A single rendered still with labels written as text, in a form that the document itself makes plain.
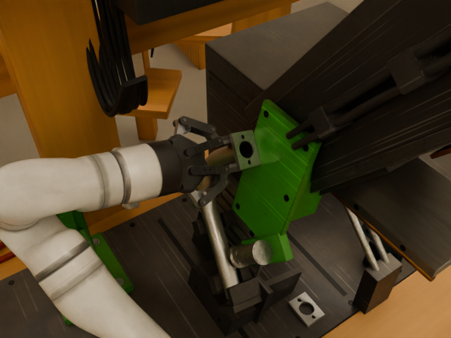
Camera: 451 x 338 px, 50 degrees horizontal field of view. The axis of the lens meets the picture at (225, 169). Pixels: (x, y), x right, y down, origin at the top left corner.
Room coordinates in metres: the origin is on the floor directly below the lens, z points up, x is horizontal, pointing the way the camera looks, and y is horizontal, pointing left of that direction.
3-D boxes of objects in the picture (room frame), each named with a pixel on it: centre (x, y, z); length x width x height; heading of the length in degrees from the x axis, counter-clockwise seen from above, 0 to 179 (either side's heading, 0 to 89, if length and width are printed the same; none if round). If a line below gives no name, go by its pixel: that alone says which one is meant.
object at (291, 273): (0.54, -0.04, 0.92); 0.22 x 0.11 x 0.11; 34
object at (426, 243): (0.58, -0.24, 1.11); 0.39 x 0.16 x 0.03; 34
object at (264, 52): (0.79, -0.13, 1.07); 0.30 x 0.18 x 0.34; 124
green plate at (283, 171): (0.53, -0.09, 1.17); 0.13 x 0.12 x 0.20; 124
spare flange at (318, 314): (0.44, -0.14, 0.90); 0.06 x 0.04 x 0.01; 33
